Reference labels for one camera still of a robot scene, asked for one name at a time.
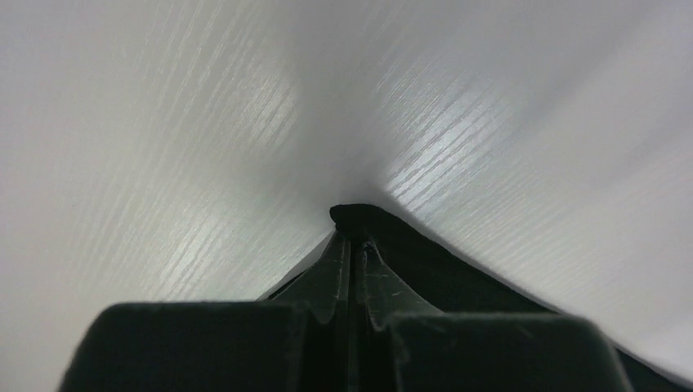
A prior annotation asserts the black t-shirt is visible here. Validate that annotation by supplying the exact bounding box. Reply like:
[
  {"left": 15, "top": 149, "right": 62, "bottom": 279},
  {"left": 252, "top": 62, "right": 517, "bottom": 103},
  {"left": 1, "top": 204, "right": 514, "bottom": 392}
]
[{"left": 259, "top": 203, "right": 693, "bottom": 392}]

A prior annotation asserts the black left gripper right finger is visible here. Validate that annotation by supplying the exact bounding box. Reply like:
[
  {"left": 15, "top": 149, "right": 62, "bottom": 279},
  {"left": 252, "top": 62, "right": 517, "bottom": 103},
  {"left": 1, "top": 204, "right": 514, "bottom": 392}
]
[{"left": 354, "top": 242, "right": 632, "bottom": 391}]

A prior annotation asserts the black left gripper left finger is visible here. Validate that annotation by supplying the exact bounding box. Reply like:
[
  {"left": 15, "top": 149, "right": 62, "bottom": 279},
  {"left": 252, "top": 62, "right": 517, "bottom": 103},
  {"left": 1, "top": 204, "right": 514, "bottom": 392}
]
[{"left": 60, "top": 234, "right": 351, "bottom": 391}]

